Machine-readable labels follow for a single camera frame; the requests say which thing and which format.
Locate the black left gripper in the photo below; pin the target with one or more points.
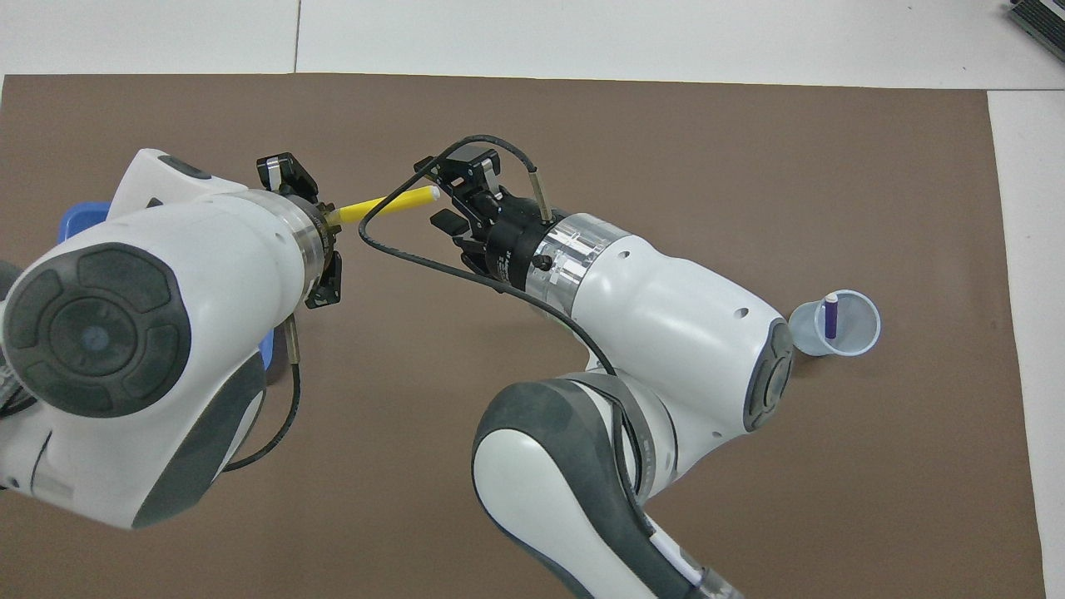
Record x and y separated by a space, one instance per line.
327 233

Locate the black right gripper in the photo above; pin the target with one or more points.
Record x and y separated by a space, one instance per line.
512 241

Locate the yellow pen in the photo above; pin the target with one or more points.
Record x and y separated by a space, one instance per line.
374 208

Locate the purple pen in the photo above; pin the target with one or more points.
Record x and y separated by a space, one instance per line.
831 320

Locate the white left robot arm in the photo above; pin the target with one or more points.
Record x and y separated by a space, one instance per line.
166 333

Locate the brown table mat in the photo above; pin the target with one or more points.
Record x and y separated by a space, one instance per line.
466 100

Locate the blue plastic tray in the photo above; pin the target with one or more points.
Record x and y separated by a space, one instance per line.
79 220

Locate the pale blue plastic cup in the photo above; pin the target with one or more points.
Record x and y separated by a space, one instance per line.
861 333

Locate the grey laptop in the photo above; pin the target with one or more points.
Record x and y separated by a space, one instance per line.
1044 17

